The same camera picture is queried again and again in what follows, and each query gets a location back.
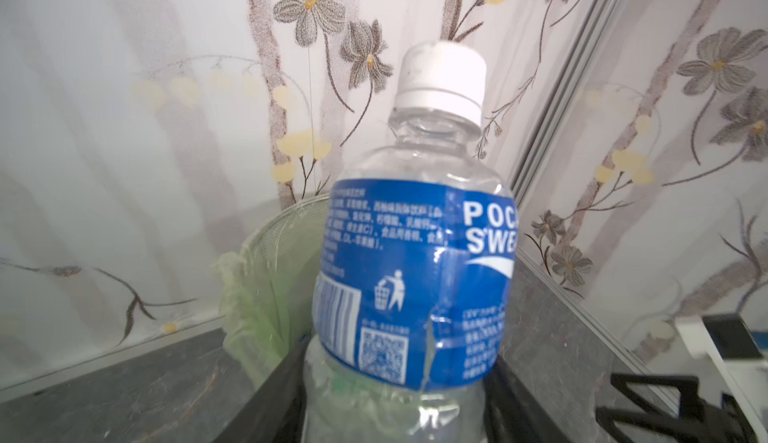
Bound green bin liner bag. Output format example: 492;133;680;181
213;231;287;388

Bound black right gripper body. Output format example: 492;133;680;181
698;393;756;443

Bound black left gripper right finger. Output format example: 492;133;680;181
482;356;570;443

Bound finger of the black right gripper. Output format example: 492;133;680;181
595;373;702;442

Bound mesh waste bin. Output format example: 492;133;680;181
258;195;329;360

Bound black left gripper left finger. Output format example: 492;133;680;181
213;339;309;443

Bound right corner aluminium post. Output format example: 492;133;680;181
511;0;620;205

